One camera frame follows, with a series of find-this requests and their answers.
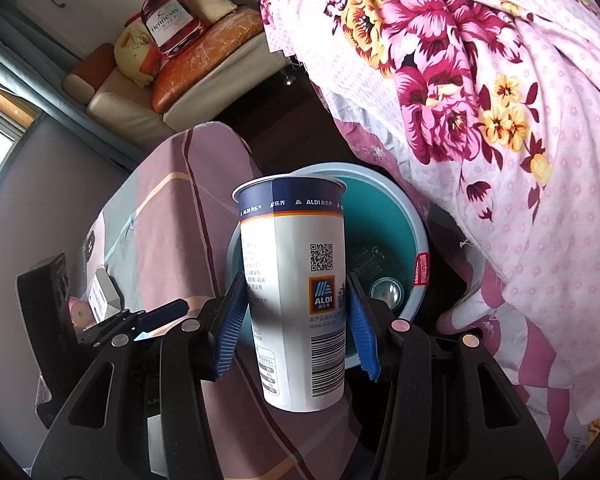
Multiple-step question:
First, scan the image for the white paper cup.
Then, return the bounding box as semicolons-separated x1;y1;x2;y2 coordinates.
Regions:
231;174;348;413

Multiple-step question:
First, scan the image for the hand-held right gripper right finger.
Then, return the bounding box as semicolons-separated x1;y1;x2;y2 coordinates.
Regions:
347;272;561;480

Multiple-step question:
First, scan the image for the grey-blue curtain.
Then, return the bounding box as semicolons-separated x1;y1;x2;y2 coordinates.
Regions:
0;0;148;171

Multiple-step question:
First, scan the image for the pink floral quilt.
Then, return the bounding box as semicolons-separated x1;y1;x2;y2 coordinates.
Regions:
260;0;600;341

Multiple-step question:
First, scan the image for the pink striped tablecloth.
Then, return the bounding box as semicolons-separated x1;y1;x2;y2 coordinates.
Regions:
80;122;376;480

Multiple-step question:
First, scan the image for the small white box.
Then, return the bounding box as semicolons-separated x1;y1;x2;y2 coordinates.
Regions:
87;267;126;324

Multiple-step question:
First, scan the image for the beige pillow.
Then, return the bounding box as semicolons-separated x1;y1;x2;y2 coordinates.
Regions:
184;0;238;29

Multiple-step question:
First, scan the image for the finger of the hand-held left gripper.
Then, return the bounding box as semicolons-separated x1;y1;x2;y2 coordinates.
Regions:
80;299;188;346

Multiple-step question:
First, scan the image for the orange sofa cushion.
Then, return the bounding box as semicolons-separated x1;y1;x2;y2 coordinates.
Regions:
151;7;266;114

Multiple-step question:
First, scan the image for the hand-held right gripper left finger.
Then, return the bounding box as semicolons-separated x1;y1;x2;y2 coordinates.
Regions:
30;272;251;480

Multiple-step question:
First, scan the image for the teal plastic bin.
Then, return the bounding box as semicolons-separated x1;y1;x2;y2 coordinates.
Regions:
225;162;431;371

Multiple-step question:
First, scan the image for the beige leather sofa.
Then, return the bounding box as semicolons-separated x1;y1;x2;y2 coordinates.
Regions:
62;0;295;137

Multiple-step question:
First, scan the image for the yellow plush toy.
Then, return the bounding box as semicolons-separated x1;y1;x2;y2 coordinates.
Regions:
113;22;161;89

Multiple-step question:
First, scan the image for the pink roll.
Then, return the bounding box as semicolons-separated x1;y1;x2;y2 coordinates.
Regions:
68;297;94;332

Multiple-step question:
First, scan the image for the pink bed sheet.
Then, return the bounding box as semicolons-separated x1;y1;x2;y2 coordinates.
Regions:
334;119;600;463

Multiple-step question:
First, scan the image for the metal can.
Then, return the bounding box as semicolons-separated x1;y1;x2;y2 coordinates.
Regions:
367;277;407;312

